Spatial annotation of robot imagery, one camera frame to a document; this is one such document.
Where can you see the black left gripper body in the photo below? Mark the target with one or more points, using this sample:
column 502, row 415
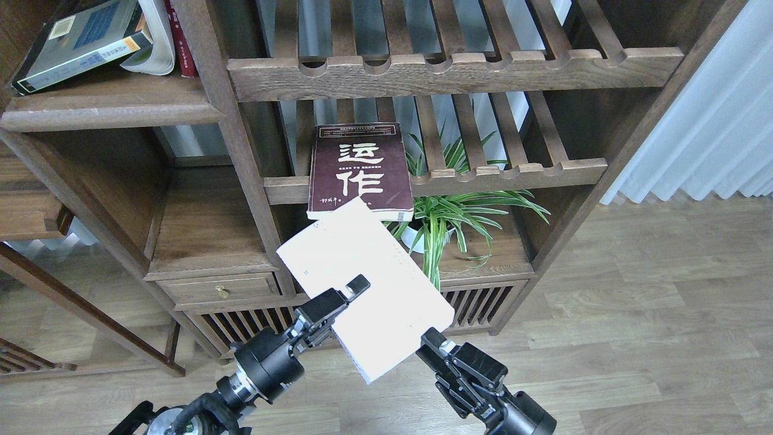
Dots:
column 266, row 364

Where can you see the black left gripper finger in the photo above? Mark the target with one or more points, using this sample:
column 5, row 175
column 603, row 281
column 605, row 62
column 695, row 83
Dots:
column 355, row 287

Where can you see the brass drawer knob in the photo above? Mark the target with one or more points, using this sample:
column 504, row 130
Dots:
column 222, row 292

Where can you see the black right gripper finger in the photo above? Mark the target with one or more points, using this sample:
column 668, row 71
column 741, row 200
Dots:
column 435, row 348

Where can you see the white paperback book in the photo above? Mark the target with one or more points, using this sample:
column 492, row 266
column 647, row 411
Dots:
column 384, row 325

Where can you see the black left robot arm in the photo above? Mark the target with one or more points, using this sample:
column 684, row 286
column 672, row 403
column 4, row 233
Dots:
column 210, row 413

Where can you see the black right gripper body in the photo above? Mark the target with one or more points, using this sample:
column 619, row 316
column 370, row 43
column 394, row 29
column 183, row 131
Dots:
column 473, row 384

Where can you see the cream paged upright book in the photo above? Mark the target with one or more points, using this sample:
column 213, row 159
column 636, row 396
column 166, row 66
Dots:
column 158, row 59

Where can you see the white curtain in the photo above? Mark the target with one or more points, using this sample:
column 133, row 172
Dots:
column 716, row 137

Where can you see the dark wooden bookshelf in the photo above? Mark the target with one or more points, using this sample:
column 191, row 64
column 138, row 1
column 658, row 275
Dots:
column 194, row 182

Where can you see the dark red book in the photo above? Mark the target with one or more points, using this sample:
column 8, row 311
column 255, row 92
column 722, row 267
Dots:
column 367, row 160

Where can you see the white plant pot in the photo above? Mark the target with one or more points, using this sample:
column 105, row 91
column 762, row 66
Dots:
column 414, row 237

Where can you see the red spine upright book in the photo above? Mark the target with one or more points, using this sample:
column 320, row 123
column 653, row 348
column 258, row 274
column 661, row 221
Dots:
column 183, row 53

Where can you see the green spider plant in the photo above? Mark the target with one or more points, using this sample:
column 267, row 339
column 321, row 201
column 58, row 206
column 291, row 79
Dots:
column 434, row 215

